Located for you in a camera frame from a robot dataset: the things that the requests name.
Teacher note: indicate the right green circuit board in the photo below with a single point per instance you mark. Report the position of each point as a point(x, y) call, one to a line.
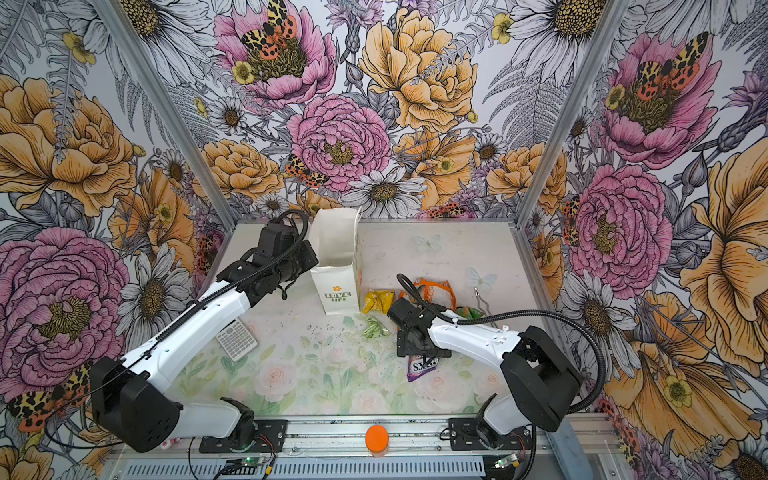
point(509, 461)

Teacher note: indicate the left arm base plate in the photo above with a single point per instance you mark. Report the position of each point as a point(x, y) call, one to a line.
point(260, 436)

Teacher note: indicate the small green candy wrapper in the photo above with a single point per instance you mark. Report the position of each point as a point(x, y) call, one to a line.
point(374, 329)

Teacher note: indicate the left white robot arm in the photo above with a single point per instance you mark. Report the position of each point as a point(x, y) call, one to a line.
point(128, 396)

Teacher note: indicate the orange snack packet rear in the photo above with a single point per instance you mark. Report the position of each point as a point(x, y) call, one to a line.
point(436, 292)

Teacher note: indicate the yellow snack packet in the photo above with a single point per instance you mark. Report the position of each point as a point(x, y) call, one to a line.
point(378, 301)

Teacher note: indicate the grey blue padded object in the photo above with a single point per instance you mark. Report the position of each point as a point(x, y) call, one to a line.
point(569, 453)

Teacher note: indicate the white paper bag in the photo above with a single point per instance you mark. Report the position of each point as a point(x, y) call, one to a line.
point(337, 276)

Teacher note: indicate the white calculator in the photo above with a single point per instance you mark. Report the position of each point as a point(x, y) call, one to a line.
point(236, 340)

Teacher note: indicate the purple Fox's candy bag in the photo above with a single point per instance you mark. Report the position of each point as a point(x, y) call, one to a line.
point(419, 366)

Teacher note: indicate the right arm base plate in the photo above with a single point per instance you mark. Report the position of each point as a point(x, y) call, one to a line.
point(472, 434)

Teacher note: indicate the left green circuit board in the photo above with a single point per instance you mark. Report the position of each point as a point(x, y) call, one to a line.
point(252, 462)

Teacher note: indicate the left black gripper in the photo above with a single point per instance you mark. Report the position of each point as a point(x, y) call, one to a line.
point(310, 260)

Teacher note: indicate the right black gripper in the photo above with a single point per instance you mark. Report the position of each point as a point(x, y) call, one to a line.
point(405, 347)

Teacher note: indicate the pink white small toy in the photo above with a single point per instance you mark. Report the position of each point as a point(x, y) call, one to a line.
point(169, 443)

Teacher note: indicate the orange round button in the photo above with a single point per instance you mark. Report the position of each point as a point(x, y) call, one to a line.
point(377, 440)

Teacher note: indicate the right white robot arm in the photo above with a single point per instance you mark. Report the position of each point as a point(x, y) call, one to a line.
point(542, 382)

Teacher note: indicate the green circuit board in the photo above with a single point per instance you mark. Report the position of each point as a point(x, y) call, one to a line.
point(252, 462)
point(509, 461)

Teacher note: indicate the green snack packet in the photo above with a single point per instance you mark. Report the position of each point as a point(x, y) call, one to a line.
point(470, 313)

